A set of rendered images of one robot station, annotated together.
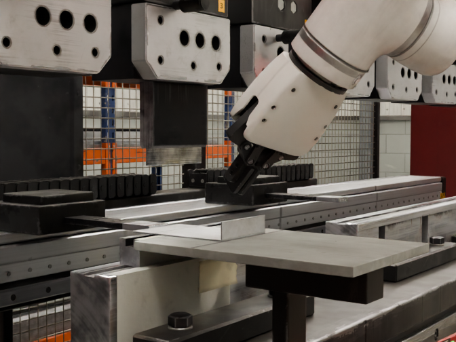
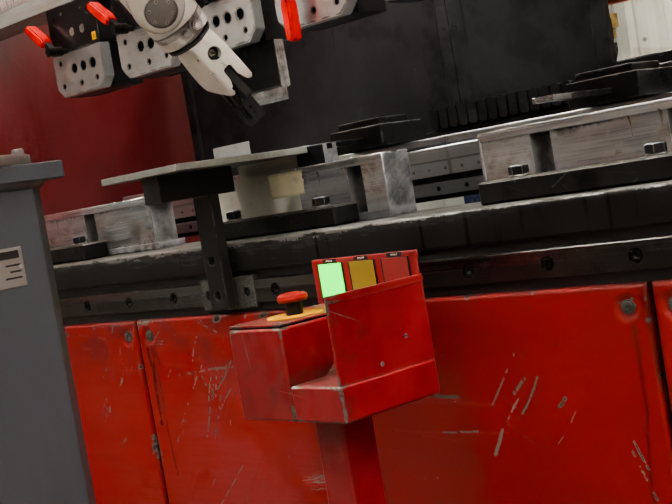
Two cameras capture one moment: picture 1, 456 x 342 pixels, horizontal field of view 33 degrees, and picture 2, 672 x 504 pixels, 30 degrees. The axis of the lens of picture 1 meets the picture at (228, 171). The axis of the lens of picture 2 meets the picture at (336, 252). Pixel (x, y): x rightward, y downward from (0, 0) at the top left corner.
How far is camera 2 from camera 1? 2.32 m
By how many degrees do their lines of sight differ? 98
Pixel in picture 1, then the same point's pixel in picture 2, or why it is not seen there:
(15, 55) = (133, 71)
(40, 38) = (141, 58)
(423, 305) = (422, 230)
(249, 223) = (235, 148)
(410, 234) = (628, 140)
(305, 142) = (218, 86)
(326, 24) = not seen: hidden behind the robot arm
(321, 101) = (188, 60)
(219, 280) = (288, 190)
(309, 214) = not seen: outside the picture
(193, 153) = (279, 93)
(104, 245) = (427, 161)
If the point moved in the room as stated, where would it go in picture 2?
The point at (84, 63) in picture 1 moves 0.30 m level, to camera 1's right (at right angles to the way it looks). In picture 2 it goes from (162, 63) to (104, 48)
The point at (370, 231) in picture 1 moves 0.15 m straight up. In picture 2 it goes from (510, 140) to (492, 28)
